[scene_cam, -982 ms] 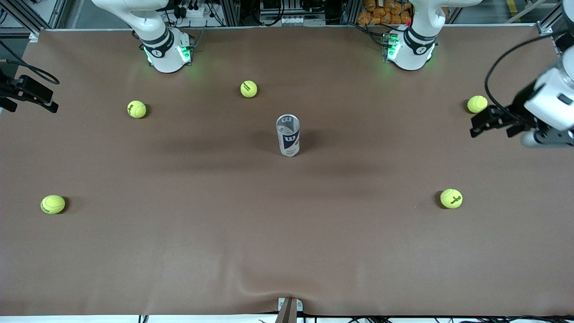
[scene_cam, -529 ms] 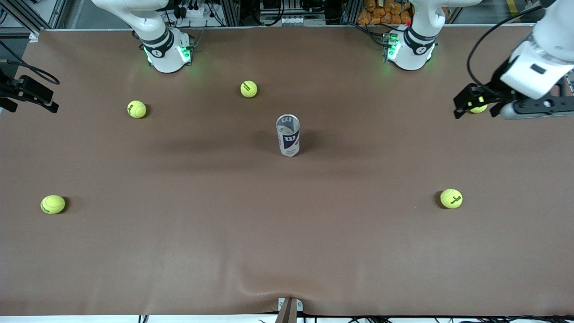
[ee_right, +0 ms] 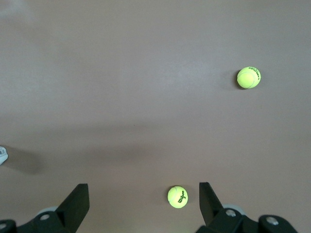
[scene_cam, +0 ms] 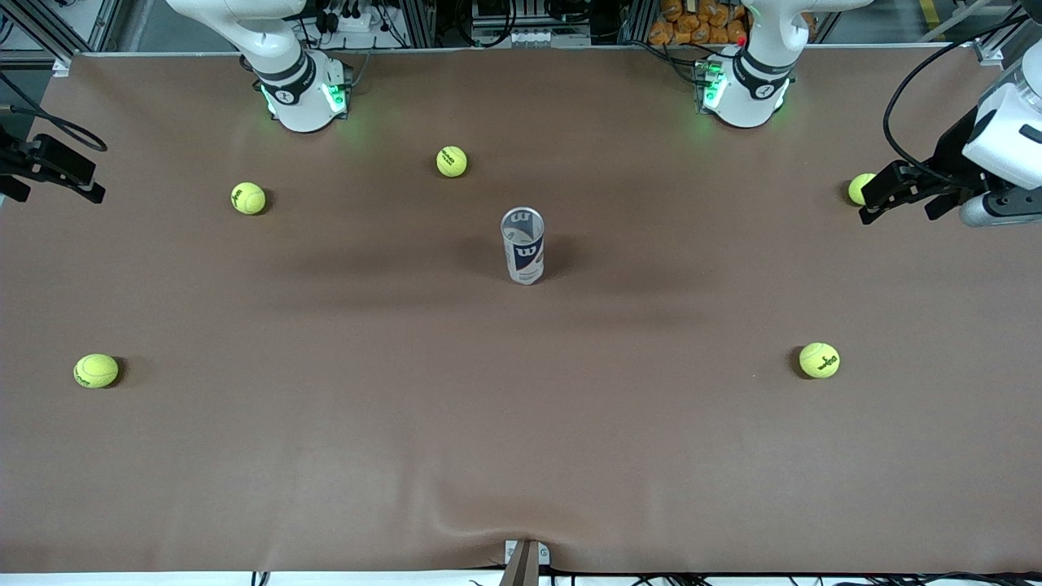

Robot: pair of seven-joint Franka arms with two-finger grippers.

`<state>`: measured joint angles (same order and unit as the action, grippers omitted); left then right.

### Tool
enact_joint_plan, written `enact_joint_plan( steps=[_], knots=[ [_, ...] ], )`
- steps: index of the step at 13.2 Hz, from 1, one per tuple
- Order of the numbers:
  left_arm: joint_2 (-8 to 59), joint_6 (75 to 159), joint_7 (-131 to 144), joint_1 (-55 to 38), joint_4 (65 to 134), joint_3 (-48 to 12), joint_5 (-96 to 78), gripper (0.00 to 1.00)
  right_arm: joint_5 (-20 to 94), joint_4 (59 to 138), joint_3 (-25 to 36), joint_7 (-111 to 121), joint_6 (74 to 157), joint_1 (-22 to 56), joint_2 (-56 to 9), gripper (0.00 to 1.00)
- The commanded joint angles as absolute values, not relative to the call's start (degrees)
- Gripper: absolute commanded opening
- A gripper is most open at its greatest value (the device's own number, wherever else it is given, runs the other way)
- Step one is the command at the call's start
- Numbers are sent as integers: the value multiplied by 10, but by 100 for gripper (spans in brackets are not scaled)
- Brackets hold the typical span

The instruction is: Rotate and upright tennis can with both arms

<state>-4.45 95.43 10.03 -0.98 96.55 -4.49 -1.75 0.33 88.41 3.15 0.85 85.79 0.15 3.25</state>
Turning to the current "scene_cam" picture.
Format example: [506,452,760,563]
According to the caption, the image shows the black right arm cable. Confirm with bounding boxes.
[0,73,109,154]

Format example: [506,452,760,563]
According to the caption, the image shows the brown table mat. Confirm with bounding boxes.
[0,45,1042,575]

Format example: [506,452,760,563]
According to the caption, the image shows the brown mounting bar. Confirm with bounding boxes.
[498,540,541,586]

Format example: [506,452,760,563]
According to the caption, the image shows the white blue tennis ball can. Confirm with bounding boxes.
[501,207,545,286]

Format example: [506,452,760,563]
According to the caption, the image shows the aluminium frame post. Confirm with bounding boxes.
[399,0,438,48]

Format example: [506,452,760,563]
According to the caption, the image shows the bag of orange items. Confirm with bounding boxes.
[649,0,751,46]

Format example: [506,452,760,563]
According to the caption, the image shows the long white power strip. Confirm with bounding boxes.
[471,28,593,48]

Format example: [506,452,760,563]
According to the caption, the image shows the silver metal bracket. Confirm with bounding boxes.
[504,540,551,567]

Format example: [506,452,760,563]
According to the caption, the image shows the white power strip black plugs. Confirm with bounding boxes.
[317,0,393,35]

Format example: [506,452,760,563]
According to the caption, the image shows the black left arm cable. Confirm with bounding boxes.
[883,16,1042,168]

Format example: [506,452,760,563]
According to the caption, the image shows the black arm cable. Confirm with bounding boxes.
[0,73,109,154]
[883,16,1042,168]

